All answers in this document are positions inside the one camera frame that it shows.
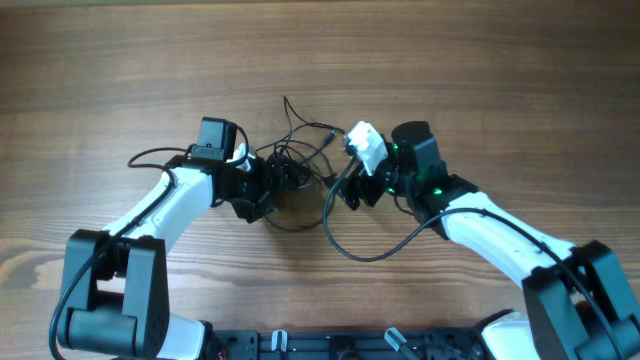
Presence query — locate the right black camera cable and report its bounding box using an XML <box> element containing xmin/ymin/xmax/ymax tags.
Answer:
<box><xmin>322</xmin><ymin>154</ymin><xmax>626</xmax><ymax>360</ymax></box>

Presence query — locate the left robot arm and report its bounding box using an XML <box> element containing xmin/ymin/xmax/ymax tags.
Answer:
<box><xmin>48</xmin><ymin>117</ymin><xmax>312</xmax><ymax>359</ymax></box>

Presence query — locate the left black camera cable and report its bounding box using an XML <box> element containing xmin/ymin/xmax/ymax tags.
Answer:
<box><xmin>48</xmin><ymin>146</ymin><xmax>189</xmax><ymax>360</ymax></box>

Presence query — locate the black cable bundle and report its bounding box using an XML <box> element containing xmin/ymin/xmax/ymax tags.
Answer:
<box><xmin>253</xmin><ymin>95</ymin><xmax>349</xmax><ymax>234</ymax></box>

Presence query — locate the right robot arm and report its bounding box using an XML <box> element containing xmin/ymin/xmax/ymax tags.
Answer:
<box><xmin>322</xmin><ymin>121</ymin><xmax>639</xmax><ymax>359</ymax></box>

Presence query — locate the black camera cable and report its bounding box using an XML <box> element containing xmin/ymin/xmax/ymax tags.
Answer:
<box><xmin>322</xmin><ymin>154</ymin><xmax>626</xmax><ymax>360</ymax></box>
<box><xmin>48</xmin><ymin>146</ymin><xmax>189</xmax><ymax>360</ymax></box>

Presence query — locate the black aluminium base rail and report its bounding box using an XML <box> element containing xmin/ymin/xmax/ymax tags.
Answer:
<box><xmin>199</xmin><ymin>327</ymin><xmax>494</xmax><ymax>360</ymax></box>

